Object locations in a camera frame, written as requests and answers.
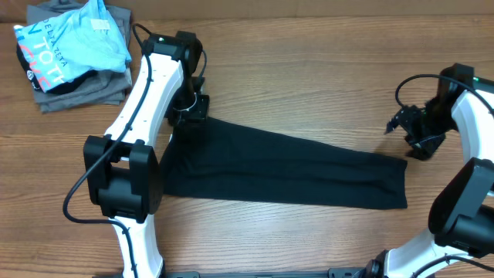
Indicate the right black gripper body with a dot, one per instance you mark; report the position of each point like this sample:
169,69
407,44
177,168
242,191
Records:
425,130

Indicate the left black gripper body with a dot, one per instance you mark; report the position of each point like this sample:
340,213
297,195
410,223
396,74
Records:
187,106

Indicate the black t-shirt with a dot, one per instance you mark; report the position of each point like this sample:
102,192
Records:
227,161

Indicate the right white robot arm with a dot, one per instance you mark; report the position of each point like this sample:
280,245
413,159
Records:
460,226

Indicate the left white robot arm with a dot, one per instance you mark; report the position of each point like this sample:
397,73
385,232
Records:
124,177

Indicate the folded black shirt in pile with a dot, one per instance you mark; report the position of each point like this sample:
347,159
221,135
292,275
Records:
38,85

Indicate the light blue printed shirt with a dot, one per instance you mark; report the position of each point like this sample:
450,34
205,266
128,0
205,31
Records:
65,47

